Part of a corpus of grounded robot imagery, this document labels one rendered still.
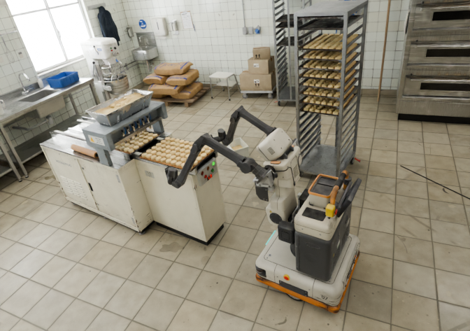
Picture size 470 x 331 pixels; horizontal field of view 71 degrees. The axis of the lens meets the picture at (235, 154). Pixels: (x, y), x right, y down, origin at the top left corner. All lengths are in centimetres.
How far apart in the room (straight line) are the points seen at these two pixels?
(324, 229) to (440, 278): 126
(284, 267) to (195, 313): 77
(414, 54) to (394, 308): 328
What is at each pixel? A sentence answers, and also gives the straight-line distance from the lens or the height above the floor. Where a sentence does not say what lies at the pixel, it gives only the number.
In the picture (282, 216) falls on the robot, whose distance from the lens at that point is 248.
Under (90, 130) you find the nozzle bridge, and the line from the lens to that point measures 308.
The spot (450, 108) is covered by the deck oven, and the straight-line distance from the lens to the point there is 535.
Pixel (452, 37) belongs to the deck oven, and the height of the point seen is 117.
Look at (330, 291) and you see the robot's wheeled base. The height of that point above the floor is 27.
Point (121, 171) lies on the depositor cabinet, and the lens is 309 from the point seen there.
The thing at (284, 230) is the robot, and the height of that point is 60.
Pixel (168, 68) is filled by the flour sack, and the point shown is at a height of 67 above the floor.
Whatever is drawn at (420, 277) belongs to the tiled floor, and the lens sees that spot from 310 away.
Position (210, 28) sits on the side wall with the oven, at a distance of 679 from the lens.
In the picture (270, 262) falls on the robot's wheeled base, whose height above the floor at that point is 28.
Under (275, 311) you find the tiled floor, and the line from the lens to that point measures 275.
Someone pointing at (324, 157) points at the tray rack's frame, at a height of 15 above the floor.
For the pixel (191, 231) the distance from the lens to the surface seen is 320.
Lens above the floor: 229
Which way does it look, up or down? 30 degrees down
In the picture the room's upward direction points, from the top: 8 degrees counter-clockwise
